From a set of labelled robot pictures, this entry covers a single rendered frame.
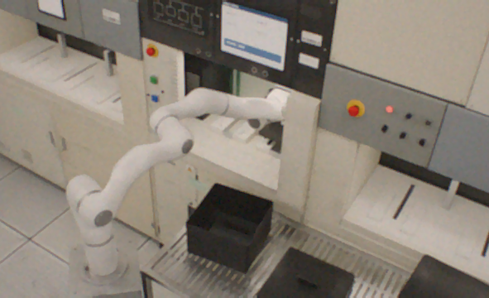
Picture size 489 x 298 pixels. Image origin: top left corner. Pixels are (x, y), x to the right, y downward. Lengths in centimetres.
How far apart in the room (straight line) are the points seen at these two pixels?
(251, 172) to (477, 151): 104
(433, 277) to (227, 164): 107
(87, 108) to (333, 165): 144
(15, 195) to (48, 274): 76
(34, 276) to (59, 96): 104
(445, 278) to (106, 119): 185
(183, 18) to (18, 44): 174
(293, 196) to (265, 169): 27
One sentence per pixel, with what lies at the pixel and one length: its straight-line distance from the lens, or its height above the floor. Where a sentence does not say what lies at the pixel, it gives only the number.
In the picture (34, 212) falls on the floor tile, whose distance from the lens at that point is 370.
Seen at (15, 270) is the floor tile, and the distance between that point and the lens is 339.
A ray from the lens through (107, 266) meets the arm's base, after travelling 219.
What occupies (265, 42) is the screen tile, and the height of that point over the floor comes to 156.
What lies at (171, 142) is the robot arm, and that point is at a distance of 192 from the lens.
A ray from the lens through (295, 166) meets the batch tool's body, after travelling 219.
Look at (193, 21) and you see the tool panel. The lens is 221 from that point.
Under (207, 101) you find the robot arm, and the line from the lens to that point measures 198.
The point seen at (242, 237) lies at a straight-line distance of 232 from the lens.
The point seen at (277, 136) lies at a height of 98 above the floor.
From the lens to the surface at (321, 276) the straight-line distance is 210.
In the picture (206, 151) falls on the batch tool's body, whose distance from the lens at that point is 260.
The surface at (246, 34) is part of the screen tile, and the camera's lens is 208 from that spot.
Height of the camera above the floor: 249
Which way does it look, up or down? 39 degrees down
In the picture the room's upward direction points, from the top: 3 degrees clockwise
